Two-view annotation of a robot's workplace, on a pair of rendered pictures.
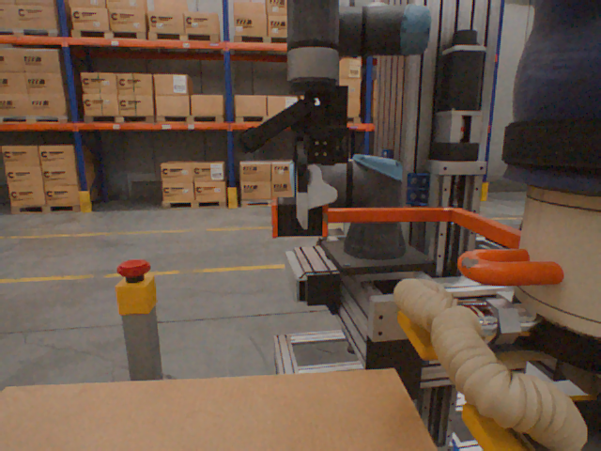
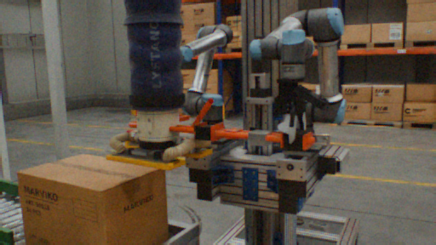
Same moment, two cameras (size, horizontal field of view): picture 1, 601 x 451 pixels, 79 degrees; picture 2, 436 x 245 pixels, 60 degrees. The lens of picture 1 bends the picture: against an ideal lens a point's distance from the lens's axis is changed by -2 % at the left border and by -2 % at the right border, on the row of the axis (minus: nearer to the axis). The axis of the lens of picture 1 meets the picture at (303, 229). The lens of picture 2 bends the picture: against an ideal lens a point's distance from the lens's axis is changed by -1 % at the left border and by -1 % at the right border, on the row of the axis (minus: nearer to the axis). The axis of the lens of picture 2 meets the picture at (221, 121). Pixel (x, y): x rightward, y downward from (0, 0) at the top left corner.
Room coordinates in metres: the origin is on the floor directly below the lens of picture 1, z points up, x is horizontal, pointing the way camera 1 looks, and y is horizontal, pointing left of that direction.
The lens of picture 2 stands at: (-0.76, -1.43, 1.45)
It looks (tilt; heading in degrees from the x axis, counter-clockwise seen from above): 9 degrees down; 36
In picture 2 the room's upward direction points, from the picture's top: 1 degrees counter-clockwise
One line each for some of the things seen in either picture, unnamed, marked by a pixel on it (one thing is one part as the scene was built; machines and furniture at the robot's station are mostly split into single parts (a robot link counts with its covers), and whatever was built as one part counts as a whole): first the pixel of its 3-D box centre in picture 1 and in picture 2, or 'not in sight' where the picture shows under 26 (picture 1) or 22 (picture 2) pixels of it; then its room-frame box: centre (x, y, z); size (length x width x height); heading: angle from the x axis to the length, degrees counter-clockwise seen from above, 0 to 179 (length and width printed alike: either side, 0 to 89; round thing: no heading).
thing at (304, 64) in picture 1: (312, 69); not in sight; (0.59, -0.01, 1.41); 0.08 x 0.08 x 0.05
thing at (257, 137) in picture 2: not in sight; (260, 137); (0.38, -0.77, 1.18); 0.07 x 0.07 x 0.04; 4
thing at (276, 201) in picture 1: (298, 215); not in sight; (0.58, 0.01, 1.19); 0.09 x 0.08 x 0.05; 4
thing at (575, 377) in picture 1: (593, 363); not in sight; (0.34, -0.31, 1.08); 0.04 x 0.04 x 0.05; 4
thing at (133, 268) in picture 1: (134, 272); not in sight; (0.79, 0.38, 1.02); 0.07 x 0.07 x 0.04
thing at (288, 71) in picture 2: not in sight; (292, 71); (0.39, -0.89, 1.41); 0.08 x 0.08 x 0.05
